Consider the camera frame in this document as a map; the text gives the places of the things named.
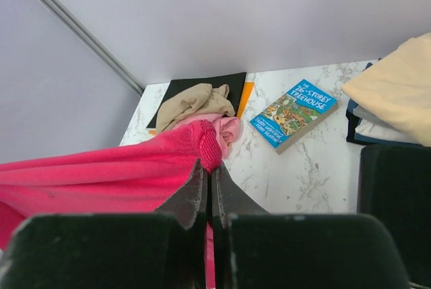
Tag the blue illustrated paperback book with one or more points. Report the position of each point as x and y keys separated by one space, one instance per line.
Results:
x=293 y=115

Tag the beige t shirt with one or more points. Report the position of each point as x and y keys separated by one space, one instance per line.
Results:
x=199 y=99

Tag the black notebook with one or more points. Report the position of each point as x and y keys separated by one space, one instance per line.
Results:
x=187 y=97

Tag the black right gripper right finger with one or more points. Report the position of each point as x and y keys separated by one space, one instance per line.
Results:
x=256 y=249

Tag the black pink drawer organizer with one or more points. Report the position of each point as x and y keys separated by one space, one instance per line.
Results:
x=394 y=187

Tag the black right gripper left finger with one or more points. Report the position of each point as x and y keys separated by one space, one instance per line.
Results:
x=162 y=249

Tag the magenta t shirt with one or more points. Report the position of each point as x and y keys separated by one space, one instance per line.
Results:
x=133 y=179

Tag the light pink t shirt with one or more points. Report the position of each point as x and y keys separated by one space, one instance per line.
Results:
x=228 y=129

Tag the cream yellow t shirt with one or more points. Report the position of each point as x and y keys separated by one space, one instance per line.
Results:
x=396 y=89

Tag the navy white folded cloth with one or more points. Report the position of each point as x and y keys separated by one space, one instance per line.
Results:
x=370 y=129

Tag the left aluminium frame post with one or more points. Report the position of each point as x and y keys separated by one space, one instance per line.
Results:
x=93 y=43

